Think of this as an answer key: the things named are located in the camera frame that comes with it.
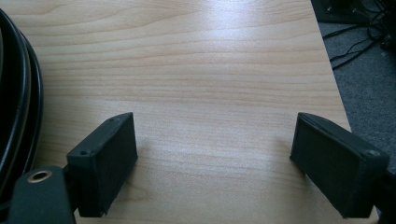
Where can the dark equipment base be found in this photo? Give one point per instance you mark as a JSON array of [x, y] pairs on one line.
[[345, 11]]

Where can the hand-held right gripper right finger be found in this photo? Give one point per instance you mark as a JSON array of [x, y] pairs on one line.
[[336, 165]]

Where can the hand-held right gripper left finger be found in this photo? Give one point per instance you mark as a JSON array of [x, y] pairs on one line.
[[102, 165]]

